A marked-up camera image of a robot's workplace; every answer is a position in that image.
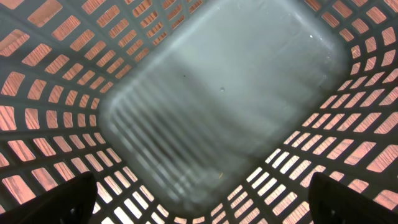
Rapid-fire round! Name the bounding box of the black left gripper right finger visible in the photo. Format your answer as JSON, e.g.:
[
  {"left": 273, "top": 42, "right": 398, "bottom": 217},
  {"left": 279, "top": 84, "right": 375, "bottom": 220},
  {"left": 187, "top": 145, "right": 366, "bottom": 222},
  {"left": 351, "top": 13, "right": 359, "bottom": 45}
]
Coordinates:
[{"left": 308, "top": 172, "right": 397, "bottom": 224}]

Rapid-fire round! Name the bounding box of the grey plastic mesh basket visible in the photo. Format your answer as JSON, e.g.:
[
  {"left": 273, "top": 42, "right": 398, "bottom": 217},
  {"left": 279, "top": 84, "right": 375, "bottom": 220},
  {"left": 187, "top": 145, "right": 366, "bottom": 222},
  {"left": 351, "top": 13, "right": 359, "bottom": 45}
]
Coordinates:
[{"left": 1, "top": 1, "right": 397, "bottom": 223}]

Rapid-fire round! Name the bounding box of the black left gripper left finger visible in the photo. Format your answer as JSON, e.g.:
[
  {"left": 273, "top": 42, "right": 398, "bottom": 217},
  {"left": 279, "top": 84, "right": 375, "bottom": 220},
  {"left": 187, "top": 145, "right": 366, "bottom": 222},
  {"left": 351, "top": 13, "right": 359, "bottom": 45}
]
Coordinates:
[{"left": 1, "top": 172, "right": 98, "bottom": 224}]

